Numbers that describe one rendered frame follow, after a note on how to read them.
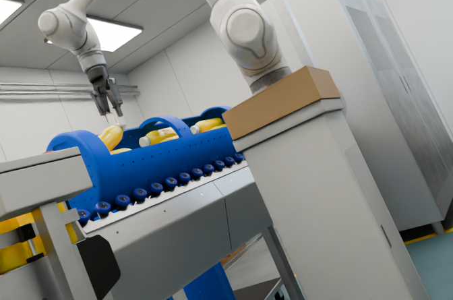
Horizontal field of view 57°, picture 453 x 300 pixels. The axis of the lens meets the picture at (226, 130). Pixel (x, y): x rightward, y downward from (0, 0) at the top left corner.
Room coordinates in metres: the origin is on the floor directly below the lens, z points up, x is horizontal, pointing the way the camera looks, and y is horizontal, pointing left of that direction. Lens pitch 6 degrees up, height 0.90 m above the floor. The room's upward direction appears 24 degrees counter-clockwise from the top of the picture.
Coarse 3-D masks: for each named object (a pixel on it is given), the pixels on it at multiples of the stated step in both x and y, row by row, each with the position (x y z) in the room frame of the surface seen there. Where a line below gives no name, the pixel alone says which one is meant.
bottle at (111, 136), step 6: (114, 126) 1.43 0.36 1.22; (102, 132) 1.40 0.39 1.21; (108, 132) 1.40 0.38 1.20; (114, 132) 1.41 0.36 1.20; (120, 132) 1.43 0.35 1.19; (102, 138) 1.37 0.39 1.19; (108, 138) 1.38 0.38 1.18; (114, 138) 1.40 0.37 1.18; (120, 138) 1.43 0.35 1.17; (108, 144) 1.37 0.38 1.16; (114, 144) 1.40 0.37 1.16
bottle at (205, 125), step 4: (204, 120) 1.86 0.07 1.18; (208, 120) 1.87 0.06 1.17; (212, 120) 1.89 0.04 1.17; (216, 120) 1.91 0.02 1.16; (220, 120) 1.93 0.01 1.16; (196, 124) 1.82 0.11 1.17; (200, 124) 1.82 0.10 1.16; (204, 124) 1.83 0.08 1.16; (208, 124) 1.84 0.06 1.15; (212, 124) 1.87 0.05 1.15; (216, 124) 1.89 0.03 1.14; (220, 124) 1.92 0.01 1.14; (200, 128) 1.81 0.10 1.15; (204, 128) 1.82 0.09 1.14; (208, 128) 1.84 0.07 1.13; (200, 132) 1.82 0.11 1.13
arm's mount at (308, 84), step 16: (288, 80) 1.23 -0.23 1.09; (304, 80) 1.21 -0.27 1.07; (320, 80) 1.29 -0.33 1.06; (256, 96) 1.28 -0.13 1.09; (272, 96) 1.26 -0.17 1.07; (288, 96) 1.24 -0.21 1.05; (304, 96) 1.22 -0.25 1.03; (320, 96) 1.20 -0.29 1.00; (336, 96) 1.42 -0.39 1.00; (224, 112) 1.33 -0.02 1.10; (240, 112) 1.31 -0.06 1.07; (256, 112) 1.29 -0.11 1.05; (272, 112) 1.27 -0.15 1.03; (288, 112) 1.25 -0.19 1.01; (240, 128) 1.32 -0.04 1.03; (256, 128) 1.30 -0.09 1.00
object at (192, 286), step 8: (216, 264) 2.58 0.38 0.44; (208, 272) 2.53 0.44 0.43; (216, 272) 2.56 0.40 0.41; (224, 272) 2.65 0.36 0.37; (200, 280) 2.51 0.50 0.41; (208, 280) 2.52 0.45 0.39; (216, 280) 2.55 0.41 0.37; (224, 280) 2.60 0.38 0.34; (184, 288) 2.56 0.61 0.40; (192, 288) 2.52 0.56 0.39; (200, 288) 2.51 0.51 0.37; (208, 288) 2.52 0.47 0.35; (216, 288) 2.53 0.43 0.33; (224, 288) 2.57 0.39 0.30; (192, 296) 2.53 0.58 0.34; (200, 296) 2.51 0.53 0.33; (208, 296) 2.51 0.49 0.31; (216, 296) 2.53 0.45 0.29; (224, 296) 2.55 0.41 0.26; (232, 296) 2.61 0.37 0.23
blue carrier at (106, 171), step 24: (168, 120) 1.55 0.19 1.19; (192, 120) 1.93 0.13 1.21; (72, 144) 1.23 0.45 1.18; (96, 144) 1.23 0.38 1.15; (120, 144) 1.60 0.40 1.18; (168, 144) 1.45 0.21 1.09; (192, 144) 1.56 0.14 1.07; (216, 144) 1.69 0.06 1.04; (96, 168) 1.20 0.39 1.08; (120, 168) 1.26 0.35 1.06; (144, 168) 1.35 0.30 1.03; (168, 168) 1.45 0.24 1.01; (192, 168) 1.59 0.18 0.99; (96, 192) 1.22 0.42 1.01; (120, 192) 1.28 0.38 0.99; (96, 216) 1.30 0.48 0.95
